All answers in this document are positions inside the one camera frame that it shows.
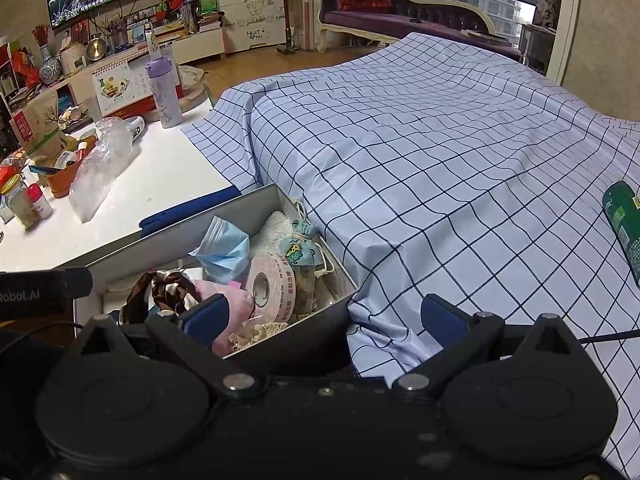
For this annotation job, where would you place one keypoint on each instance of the white tape roll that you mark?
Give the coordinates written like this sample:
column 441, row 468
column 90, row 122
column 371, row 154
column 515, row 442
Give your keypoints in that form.
column 275, row 285

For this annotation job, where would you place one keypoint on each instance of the clear plastic bag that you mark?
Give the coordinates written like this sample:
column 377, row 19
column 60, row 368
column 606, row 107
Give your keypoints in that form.
column 100, row 170

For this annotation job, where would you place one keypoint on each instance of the blue white vase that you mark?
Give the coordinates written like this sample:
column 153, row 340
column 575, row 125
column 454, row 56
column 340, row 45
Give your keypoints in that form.
column 50, row 67

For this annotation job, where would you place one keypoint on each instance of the blue face mask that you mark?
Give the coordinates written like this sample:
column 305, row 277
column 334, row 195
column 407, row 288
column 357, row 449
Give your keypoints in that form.
column 222, row 250

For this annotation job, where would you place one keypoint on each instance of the green packet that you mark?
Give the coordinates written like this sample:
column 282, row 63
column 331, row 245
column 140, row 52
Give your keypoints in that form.
column 207, row 2

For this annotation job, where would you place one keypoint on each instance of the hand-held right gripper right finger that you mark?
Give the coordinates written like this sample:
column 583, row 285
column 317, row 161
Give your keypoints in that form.
column 445, row 321

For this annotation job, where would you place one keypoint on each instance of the white drawer cabinet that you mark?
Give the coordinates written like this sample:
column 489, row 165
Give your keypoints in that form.
column 250, row 10

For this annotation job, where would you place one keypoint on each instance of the checked bed sheet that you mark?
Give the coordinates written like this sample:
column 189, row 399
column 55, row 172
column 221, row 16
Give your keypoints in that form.
column 425, row 160

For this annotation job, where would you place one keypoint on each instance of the purple chaise sofa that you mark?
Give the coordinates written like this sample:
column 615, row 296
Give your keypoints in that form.
column 380, row 22

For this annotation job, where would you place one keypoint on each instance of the white towel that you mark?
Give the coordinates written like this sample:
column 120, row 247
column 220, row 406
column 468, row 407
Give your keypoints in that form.
column 272, row 232

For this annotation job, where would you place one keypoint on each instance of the orange tray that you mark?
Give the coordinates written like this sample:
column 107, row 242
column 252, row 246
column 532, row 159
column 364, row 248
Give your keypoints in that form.
column 65, row 180

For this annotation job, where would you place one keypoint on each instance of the white bottle red cap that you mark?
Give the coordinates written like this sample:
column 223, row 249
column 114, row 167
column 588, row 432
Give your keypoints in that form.
column 41, row 205

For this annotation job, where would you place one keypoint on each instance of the beige knitted item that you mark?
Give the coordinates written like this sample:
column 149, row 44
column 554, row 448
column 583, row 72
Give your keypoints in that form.
column 260, row 334

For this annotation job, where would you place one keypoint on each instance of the white cardboard box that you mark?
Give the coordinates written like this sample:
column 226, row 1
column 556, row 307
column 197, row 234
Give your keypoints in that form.
column 310, row 327

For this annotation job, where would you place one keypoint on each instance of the stick vacuum cleaner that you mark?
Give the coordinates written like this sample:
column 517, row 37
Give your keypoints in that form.
column 290, row 20

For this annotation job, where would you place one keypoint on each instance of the pink soft cloth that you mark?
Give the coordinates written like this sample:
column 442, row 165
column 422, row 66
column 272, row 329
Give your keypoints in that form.
column 237, row 305

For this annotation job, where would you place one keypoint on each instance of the steel pot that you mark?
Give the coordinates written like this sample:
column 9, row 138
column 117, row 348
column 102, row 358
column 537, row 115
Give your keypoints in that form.
column 95, row 49

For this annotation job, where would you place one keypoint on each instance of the purple drinking bottle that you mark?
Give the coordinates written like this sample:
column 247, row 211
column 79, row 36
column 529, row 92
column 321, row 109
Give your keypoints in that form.
column 165, row 95

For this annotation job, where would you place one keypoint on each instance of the brown paper bag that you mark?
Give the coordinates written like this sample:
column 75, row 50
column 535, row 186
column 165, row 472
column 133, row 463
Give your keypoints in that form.
column 37, row 122

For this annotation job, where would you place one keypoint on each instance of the glass jar yellow lid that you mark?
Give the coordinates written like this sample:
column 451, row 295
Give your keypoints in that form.
column 20, row 205

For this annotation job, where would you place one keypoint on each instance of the desk calendar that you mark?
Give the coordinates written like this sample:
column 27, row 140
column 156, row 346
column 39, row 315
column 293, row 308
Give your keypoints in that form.
column 120, row 90

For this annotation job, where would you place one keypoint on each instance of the green can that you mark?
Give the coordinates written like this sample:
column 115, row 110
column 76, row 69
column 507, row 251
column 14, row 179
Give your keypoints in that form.
column 622, row 225

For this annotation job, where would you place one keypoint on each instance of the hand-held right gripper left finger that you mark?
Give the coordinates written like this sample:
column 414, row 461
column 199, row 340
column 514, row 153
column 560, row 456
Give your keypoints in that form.
column 205, row 321

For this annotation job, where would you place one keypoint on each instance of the white television stand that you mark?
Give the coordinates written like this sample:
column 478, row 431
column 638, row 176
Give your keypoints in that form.
column 200, row 45

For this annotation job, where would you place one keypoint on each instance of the brown white patterned scarf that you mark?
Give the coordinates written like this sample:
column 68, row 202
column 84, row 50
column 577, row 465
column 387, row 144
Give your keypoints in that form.
column 170, row 290

